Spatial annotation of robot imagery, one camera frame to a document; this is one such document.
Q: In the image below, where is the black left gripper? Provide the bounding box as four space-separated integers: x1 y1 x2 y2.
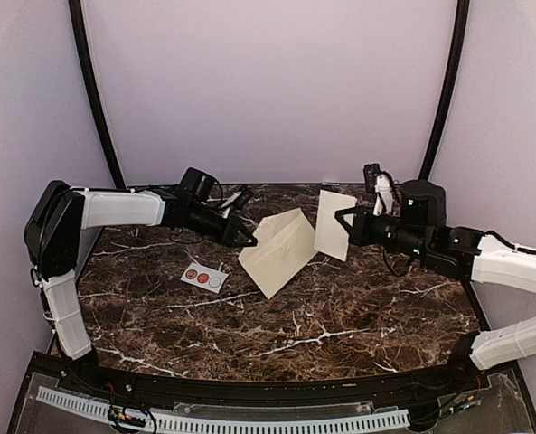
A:
185 203 257 247

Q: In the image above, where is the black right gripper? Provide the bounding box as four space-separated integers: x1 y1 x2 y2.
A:
335 204 430 260

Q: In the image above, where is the printed paper letter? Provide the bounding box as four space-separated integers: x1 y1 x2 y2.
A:
314 190 357 261

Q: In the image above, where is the cream paper envelope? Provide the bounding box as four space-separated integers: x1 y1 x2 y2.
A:
238 208 316 299

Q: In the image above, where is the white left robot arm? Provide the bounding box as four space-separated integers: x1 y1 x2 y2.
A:
24 167 258 394

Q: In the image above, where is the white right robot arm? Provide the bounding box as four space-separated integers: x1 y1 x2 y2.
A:
334 180 536 392

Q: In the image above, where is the white sticker sheet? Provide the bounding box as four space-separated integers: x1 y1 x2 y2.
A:
181 262 229 294

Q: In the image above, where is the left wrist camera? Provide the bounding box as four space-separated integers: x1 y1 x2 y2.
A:
218 185 253 212

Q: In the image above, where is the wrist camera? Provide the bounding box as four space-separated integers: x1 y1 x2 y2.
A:
218 185 253 212
362 163 399 216

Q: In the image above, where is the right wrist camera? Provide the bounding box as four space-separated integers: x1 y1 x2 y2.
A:
362 163 399 216

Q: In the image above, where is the black left frame post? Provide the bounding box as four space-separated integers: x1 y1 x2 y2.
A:
68 0 126 188

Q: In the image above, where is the black frame post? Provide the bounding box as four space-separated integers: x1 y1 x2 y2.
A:
418 0 471 181
68 0 126 188

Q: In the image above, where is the white slotted cable duct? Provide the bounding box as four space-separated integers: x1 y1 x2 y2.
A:
36 386 409 433

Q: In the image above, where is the black front rail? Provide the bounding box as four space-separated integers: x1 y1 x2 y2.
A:
32 356 512 408

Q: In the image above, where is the black right frame post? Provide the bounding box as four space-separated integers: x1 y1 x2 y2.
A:
418 0 471 181

